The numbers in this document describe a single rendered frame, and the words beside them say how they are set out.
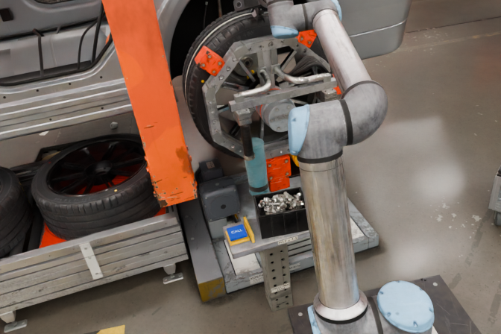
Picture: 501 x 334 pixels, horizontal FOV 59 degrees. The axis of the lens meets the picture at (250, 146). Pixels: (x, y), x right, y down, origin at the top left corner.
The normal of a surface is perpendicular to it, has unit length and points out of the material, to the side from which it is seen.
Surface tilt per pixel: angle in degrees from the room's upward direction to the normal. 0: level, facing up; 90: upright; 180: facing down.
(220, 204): 90
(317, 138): 76
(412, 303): 4
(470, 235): 0
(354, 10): 90
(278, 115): 90
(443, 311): 0
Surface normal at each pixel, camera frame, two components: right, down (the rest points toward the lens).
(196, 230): -0.11, -0.84
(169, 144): 0.29, 0.47
